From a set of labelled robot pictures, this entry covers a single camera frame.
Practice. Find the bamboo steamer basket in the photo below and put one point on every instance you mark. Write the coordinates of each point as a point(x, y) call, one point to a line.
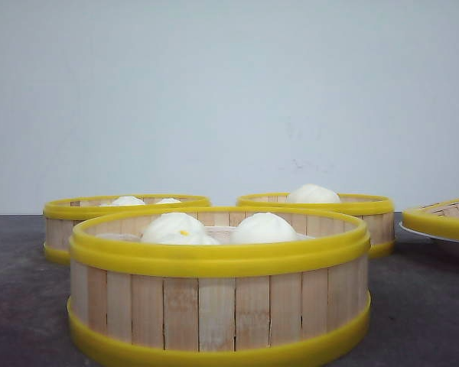
point(301, 303)
point(376, 211)
point(62, 215)

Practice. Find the bamboo steamer lid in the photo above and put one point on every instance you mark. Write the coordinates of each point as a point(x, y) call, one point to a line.
point(436, 220)

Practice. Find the white bun front right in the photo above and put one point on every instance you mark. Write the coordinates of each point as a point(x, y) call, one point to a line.
point(263, 228)

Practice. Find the small white bun back left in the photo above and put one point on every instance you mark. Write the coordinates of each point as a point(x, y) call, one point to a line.
point(168, 200)

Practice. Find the white bun behind left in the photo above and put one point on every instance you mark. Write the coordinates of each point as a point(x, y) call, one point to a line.
point(171, 222)

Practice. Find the white bun back right basket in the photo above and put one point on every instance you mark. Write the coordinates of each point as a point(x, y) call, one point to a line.
point(312, 193)

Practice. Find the white bun basket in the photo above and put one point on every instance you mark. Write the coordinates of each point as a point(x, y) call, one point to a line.
point(312, 193)
point(125, 201)

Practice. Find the white bun with yellow dot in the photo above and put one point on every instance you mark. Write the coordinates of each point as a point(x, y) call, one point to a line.
point(183, 237)

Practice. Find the white bun back left basket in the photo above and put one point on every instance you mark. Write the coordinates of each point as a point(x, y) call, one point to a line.
point(125, 201)

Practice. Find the white plate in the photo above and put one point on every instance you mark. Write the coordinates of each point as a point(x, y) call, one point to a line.
point(448, 245)

